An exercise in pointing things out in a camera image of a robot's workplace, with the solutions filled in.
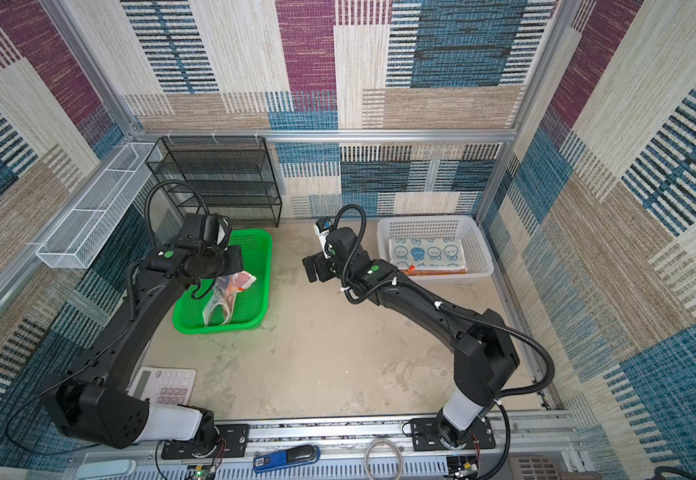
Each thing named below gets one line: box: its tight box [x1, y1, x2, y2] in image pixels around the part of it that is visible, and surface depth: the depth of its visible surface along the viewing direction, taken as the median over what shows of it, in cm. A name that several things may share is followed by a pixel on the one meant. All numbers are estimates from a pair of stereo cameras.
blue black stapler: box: [253, 444, 321, 472], surface depth 70 cm
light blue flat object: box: [76, 459, 137, 479], surface depth 71 cm
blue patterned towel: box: [389, 237, 467, 270], surface depth 108 cm
